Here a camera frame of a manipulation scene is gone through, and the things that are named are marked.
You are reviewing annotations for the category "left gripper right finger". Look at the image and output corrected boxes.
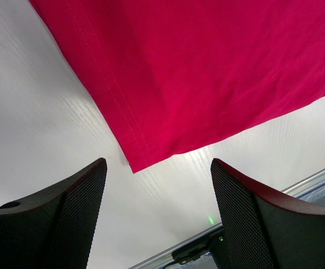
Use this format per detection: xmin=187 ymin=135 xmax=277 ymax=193
xmin=211 ymin=159 xmax=325 ymax=268

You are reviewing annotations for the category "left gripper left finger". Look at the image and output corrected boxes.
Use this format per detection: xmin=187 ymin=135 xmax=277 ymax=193
xmin=0 ymin=158 xmax=107 ymax=268

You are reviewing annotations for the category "magenta t shirt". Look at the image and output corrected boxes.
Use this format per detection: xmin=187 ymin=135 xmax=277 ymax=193
xmin=31 ymin=1 xmax=325 ymax=172

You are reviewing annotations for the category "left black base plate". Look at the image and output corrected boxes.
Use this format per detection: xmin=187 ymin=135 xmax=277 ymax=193
xmin=171 ymin=226 xmax=224 ymax=265

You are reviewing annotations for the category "aluminium front rail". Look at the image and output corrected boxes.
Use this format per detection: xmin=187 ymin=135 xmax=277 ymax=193
xmin=138 ymin=169 xmax=325 ymax=268

